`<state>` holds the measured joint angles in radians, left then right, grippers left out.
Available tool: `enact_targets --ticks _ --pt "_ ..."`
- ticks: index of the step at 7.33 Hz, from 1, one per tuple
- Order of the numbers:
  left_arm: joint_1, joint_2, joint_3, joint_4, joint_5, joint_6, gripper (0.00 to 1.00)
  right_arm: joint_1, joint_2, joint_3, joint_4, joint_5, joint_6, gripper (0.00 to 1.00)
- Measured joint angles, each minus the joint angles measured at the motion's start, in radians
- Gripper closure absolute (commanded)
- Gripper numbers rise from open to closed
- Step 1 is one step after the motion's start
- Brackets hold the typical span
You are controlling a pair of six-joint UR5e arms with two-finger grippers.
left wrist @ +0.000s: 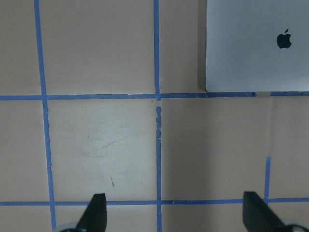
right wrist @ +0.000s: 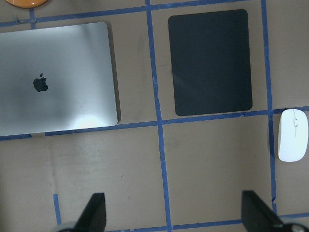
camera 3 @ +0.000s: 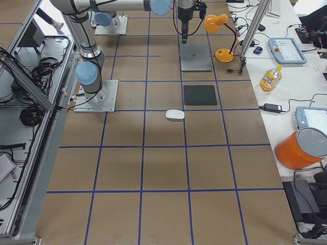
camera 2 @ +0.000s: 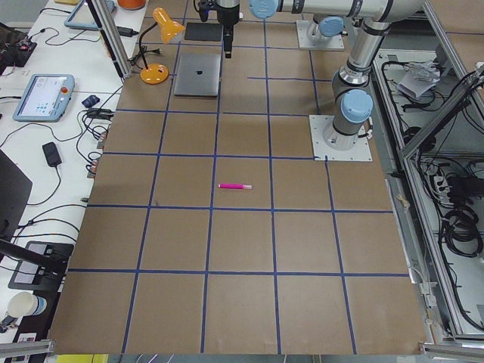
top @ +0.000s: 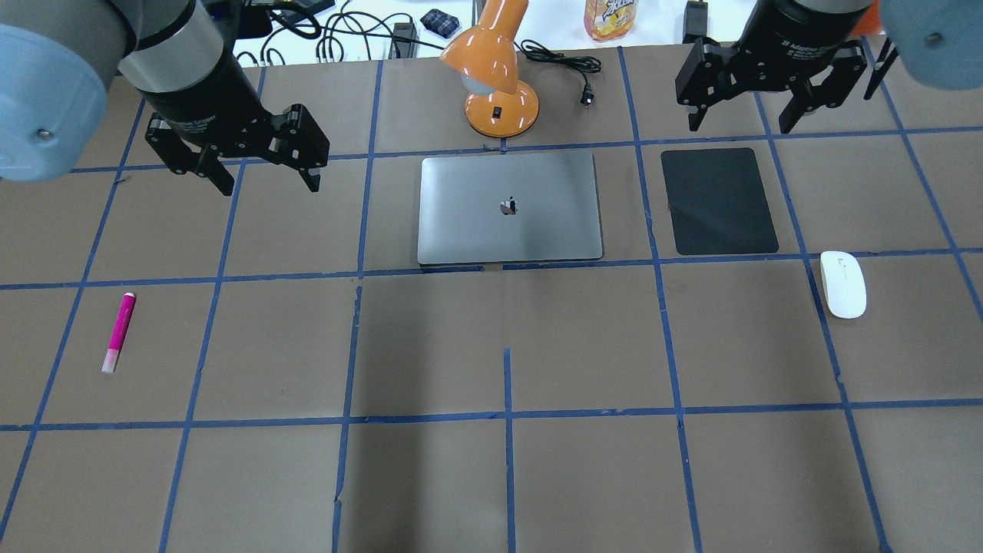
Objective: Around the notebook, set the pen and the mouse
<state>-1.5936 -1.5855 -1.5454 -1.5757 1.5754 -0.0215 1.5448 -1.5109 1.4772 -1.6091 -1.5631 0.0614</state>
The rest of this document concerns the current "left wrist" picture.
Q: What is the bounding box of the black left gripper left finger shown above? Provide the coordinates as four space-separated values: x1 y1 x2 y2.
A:
75 193 107 232

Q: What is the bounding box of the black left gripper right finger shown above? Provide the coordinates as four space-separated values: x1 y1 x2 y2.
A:
242 191 286 232

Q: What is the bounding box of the silver apple laptop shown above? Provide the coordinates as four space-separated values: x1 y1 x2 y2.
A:
205 0 309 92

